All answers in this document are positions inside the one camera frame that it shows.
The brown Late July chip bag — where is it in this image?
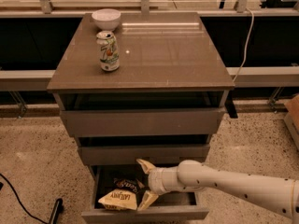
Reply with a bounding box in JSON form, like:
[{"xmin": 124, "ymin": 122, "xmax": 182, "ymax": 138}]
[{"xmin": 98, "ymin": 178, "xmax": 145, "ymax": 210}]

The wooden box at right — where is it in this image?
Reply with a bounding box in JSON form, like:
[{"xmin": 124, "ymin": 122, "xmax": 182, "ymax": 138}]
[{"xmin": 284, "ymin": 95, "xmax": 299, "ymax": 150}]

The white cable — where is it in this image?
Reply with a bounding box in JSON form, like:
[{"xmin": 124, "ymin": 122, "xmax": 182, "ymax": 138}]
[{"xmin": 232, "ymin": 7, "xmax": 255, "ymax": 83}]

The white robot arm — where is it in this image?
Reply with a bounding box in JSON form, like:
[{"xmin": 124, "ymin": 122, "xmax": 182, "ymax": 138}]
[{"xmin": 136, "ymin": 159, "xmax": 299, "ymax": 224}]

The black floor cable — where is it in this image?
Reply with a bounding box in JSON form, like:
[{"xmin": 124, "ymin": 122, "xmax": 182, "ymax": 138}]
[{"xmin": 0, "ymin": 173, "xmax": 50, "ymax": 224}]

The middle grey drawer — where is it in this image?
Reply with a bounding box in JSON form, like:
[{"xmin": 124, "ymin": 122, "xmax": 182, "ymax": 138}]
[{"xmin": 77, "ymin": 134, "xmax": 210, "ymax": 165}]

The grey drawer cabinet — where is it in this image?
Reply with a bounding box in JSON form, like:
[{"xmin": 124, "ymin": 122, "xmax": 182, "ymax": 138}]
[{"xmin": 46, "ymin": 11, "xmax": 235, "ymax": 173}]

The grey drawer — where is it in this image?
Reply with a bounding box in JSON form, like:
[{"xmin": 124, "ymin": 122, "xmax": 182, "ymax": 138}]
[
  {"xmin": 55, "ymin": 91, "xmax": 227, "ymax": 137},
  {"xmin": 81, "ymin": 164, "xmax": 208, "ymax": 224},
  {"xmin": 77, "ymin": 134, "xmax": 210, "ymax": 165}
]

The white ceramic bowl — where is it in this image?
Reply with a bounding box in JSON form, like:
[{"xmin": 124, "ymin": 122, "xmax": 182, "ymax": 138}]
[{"xmin": 92, "ymin": 8, "xmax": 121, "ymax": 31}]

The bottom grey drawer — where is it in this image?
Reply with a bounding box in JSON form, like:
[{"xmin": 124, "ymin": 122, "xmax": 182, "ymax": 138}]
[{"xmin": 81, "ymin": 164, "xmax": 208, "ymax": 224}]

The black floor device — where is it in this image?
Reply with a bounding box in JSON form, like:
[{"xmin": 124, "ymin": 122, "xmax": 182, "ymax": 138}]
[{"xmin": 49, "ymin": 198, "xmax": 64, "ymax": 224}]

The top grey drawer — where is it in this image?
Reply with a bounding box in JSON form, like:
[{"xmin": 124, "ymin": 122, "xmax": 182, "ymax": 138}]
[{"xmin": 55, "ymin": 91, "xmax": 227, "ymax": 137}]

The green white soda can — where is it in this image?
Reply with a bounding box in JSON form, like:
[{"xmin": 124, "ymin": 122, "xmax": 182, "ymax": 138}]
[{"xmin": 96, "ymin": 31, "xmax": 120, "ymax": 72}]

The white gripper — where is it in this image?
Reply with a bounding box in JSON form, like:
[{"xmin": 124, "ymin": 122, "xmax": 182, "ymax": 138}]
[{"xmin": 136, "ymin": 159, "xmax": 180, "ymax": 211}]

